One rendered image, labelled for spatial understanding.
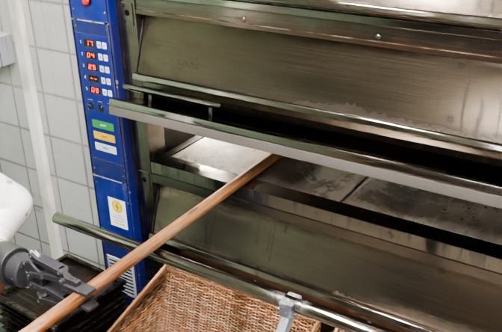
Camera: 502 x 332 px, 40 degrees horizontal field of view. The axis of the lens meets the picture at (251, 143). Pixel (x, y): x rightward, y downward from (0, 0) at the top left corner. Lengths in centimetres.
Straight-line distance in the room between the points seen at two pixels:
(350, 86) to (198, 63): 44
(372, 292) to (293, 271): 23
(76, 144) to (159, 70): 51
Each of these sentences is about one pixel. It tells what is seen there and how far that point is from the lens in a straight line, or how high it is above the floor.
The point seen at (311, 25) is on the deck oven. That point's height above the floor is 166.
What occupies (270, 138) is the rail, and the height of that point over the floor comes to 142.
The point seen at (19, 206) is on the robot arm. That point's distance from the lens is 177.
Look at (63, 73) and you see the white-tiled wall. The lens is 227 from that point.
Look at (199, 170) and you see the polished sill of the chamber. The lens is 204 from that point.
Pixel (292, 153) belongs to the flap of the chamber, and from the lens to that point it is 161.
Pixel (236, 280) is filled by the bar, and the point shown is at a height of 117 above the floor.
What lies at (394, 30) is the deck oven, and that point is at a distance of 157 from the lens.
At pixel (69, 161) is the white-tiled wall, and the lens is 240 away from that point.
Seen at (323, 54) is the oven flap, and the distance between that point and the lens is 168.
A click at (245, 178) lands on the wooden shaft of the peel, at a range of 193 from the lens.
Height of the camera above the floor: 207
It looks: 24 degrees down
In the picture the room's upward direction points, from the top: 2 degrees counter-clockwise
